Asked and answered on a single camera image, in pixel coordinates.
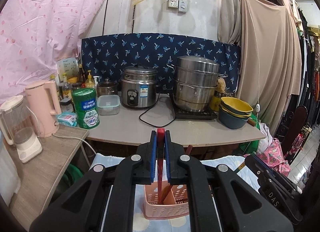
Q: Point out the pink electric kettle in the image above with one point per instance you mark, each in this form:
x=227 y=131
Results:
x=42 y=112

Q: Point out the beige curtain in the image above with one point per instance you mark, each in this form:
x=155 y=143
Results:
x=270 y=59

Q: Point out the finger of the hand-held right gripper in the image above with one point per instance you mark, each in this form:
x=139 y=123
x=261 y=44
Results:
x=263 y=165
x=255 y=167

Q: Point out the brown loofah sponge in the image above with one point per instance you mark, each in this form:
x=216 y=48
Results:
x=221 y=84

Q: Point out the light blue printed tablecloth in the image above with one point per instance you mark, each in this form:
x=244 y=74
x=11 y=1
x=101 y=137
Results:
x=251 y=178

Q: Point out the clear bottle yellow label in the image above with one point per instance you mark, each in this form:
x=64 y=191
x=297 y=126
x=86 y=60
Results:
x=66 y=89

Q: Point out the white storage bin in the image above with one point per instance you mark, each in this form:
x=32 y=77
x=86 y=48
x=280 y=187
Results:
x=7 y=172

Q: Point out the red and black chopstick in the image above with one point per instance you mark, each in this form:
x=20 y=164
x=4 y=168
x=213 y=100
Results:
x=161 y=134
x=189 y=150

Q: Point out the steel rice cooker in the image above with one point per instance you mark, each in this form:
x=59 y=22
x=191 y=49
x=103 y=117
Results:
x=138 y=87

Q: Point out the green chopstick gold label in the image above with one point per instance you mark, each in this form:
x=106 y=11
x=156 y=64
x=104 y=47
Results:
x=240 y=167

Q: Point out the green bag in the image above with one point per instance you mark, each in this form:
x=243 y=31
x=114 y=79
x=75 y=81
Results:
x=251 y=144

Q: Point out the pink spotted cloth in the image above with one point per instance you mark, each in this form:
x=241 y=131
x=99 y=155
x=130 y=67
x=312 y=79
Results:
x=45 y=22

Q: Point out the black induction cooker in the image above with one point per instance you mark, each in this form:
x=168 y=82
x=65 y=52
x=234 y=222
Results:
x=200 y=115

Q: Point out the navy leaf print cloth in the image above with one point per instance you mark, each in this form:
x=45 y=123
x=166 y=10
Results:
x=112 y=49

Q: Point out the white wall dial switch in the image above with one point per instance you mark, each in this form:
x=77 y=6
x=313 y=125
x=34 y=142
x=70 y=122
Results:
x=182 y=6

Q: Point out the dark lidded jar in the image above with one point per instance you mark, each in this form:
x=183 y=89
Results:
x=67 y=105

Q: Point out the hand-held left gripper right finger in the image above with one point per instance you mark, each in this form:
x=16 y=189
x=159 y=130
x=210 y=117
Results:
x=168 y=157

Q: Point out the pink floral cloth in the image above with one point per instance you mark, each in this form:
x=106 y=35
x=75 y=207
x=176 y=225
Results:
x=275 y=154

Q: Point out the white printed carton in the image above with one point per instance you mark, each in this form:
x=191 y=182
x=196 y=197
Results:
x=67 y=68

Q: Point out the hanging clothes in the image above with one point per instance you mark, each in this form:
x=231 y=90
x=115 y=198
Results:
x=310 y=84

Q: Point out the clear food container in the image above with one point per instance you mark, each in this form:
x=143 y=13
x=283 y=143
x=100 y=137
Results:
x=108 y=105

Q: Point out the green milk powder can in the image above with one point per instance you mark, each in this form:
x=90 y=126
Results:
x=86 y=112

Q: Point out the beige kitchen counter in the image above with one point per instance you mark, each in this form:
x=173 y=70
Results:
x=130 y=132

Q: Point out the white blender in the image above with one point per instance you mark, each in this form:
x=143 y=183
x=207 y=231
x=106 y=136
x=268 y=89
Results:
x=20 y=132

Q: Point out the stainless steel steamer pot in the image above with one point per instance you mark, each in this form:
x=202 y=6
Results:
x=195 y=82

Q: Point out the dark blue bowl yellow rim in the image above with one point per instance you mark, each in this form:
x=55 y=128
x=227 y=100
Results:
x=247 y=116
x=233 y=123

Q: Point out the yellow pump bottle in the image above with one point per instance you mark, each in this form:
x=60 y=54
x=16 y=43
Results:
x=90 y=82

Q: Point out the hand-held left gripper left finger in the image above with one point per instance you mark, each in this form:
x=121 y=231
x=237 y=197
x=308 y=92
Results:
x=153 y=157

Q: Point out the small lidded steel pot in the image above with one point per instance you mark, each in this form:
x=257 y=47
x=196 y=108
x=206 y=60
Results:
x=107 y=88

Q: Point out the pink perforated utensil basket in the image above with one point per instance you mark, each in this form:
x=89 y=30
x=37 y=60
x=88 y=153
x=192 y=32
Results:
x=162 y=209

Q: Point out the wood grain side table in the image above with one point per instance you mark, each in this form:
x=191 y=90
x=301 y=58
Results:
x=50 y=167

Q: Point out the blue tissue packet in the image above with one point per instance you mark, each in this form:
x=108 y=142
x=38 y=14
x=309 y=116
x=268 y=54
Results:
x=66 y=119

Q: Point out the white wall socket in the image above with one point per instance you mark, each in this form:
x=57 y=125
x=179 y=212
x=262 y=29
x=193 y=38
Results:
x=173 y=4

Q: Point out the dark wooden chair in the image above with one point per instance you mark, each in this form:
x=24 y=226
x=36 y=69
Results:
x=298 y=122

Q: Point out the dark sauce bottle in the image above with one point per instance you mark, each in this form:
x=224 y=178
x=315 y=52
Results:
x=80 y=74

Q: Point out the wooden rolling pin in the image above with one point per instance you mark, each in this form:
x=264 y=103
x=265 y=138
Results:
x=252 y=122

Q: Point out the yellow tin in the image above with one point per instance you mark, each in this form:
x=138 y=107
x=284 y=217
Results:
x=215 y=102

